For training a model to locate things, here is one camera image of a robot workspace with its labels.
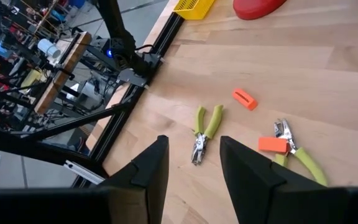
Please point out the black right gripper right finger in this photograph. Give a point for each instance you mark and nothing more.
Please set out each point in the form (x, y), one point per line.
(253, 193)

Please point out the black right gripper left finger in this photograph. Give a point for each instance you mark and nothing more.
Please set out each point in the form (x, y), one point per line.
(151, 180)

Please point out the orange rectangular eraser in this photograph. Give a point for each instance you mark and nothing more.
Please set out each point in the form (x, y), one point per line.
(273, 144)
(245, 99)

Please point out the silver aluminium bar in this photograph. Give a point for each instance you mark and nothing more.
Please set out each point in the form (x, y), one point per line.
(84, 172)

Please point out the wooden workbench top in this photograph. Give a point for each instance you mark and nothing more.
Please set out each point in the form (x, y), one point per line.
(62, 71)

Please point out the white cylinder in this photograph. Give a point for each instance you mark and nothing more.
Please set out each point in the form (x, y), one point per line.
(49, 48)

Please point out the yellow plastic basket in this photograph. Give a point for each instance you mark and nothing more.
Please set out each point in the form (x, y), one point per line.
(194, 7)

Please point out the red desk lamp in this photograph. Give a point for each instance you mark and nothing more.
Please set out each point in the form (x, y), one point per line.
(256, 7)

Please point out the black metal table frame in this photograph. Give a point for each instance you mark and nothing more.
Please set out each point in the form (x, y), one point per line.
(112, 137)

